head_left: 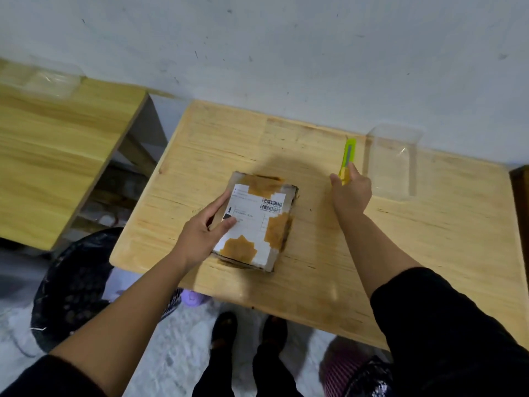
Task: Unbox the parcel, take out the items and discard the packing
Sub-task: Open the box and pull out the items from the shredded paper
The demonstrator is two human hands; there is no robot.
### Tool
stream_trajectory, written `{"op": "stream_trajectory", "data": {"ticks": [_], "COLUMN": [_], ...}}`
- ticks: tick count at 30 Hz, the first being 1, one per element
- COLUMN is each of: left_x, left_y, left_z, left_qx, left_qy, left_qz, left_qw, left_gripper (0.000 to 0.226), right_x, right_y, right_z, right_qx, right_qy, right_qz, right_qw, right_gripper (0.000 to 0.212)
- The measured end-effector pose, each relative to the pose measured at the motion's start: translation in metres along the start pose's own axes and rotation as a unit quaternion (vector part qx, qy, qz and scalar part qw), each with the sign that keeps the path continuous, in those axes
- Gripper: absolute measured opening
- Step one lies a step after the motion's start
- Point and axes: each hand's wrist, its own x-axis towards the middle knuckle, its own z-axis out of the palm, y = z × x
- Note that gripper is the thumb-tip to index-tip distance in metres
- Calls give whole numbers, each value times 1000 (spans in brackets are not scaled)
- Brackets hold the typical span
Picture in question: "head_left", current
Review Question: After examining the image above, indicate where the person's left hand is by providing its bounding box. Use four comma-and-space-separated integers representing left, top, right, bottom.
171, 190, 237, 273

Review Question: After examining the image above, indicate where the person's right hand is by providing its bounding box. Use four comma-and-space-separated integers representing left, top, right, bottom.
329, 163, 373, 219

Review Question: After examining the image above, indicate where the yellow-green utility knife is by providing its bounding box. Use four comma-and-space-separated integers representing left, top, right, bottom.
338, 137, 358, 185

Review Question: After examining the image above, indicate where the brown taped cardboard box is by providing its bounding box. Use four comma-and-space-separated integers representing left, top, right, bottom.
211, 171, 300, 272

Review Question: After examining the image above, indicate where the person's right forearm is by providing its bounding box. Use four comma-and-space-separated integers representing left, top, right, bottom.
337, 210, 422, 301

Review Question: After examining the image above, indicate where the person's left forearm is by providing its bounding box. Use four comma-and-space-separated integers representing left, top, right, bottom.
49, 251, 195, 395

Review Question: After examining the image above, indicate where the person's left black sandal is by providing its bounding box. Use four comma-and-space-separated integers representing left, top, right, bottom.
209, 312, 239, 352

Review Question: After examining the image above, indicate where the person's black sandal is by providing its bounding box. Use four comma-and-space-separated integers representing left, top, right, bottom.
209, 312, 239, 352
261, 315, 289, 352

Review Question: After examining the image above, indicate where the person's right black sandal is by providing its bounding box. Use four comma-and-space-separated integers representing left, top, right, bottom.
261, 315, 289, 352

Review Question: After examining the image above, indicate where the person's left leg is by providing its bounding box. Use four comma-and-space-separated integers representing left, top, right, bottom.
192, 347, 242, 397

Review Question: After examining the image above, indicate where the person's leg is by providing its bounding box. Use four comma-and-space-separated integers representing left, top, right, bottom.
192, 347, 242, 397
252, 347, 305, 397

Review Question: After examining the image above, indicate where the person's right leg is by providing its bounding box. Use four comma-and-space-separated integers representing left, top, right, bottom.
252, 347, 305, 397

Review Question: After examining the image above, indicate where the person's black right sleeve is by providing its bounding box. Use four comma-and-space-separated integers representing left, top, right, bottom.
370, 267, 529, 397

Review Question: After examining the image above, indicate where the person's black sleeve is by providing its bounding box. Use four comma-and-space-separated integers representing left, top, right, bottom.
0, 354, 108, 397
370, 267, 529, 397

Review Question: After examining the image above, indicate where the person's black left sleeve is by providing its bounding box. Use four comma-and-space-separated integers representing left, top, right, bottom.
0, 354, 108, 397

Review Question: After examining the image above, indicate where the clear plastic container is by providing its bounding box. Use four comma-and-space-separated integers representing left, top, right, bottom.
365, 124, 424, 202

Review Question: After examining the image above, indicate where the purple plastic object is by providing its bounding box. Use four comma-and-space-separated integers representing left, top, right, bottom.
180, 289, 212, 309

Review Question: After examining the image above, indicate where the white plastic bag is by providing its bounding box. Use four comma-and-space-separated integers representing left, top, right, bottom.
101, 266, 143, 303

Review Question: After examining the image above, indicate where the light wooden side table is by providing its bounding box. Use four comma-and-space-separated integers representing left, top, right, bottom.
0, 57, 149, 251

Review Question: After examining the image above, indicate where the dark wooden side table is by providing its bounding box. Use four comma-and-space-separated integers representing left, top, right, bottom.
509, 165, 529, 286

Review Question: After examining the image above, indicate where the shallow clear plastic tray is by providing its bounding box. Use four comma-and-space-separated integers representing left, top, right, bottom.
0, 57, 85, 100

